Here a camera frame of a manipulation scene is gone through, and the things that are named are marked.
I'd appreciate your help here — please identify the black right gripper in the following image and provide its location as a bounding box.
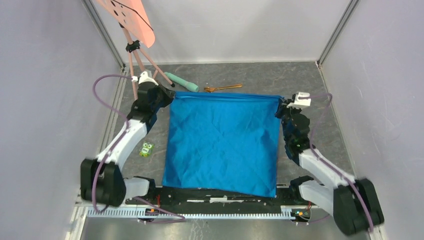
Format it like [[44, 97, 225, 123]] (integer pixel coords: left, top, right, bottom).
[[275, 97, 302, 142]]

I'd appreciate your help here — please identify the blue cloth napkin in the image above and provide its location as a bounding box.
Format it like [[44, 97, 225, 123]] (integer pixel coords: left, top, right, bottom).
[[162, 91, 282, 198]]

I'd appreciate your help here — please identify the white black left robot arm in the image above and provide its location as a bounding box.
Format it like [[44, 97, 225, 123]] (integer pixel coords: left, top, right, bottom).
[[80, 82, 176, 207]]

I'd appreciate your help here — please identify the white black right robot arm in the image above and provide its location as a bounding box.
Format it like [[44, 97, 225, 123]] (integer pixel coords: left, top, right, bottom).
[[275, 98, 385, 236]]

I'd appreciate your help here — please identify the mint green flashlight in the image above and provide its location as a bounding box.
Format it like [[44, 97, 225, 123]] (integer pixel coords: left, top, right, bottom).
[[164, 72, 199, 93]]

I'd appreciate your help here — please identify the gold spoon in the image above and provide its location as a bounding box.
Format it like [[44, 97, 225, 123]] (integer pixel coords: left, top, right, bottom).
[[203, 87, 216, 93]]

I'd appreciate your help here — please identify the gold fork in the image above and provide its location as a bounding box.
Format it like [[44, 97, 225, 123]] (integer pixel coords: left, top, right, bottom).
[[212, 83, 243, 92]]

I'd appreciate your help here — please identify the green owl toy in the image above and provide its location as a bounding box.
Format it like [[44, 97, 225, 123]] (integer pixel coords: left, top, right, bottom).
[[139, 141, 155, 157]]

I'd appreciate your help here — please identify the pink music stand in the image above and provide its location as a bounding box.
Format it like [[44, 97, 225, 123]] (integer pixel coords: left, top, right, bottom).
[[97, 0, 175, 87]]

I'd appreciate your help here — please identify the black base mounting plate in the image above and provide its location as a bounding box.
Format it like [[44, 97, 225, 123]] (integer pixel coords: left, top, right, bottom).
[[142, 184, 316, 214]]

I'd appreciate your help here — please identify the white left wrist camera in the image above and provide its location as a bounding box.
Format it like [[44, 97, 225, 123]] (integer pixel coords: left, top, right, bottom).
[[131, 70, 159, 86]]

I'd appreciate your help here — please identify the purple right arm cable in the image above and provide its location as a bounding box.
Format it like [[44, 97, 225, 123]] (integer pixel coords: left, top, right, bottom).
[[294, 92, 375, 233]]

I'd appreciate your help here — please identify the white cable duct strip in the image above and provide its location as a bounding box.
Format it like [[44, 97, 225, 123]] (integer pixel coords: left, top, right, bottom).
[[86, 205, 295, 220]]

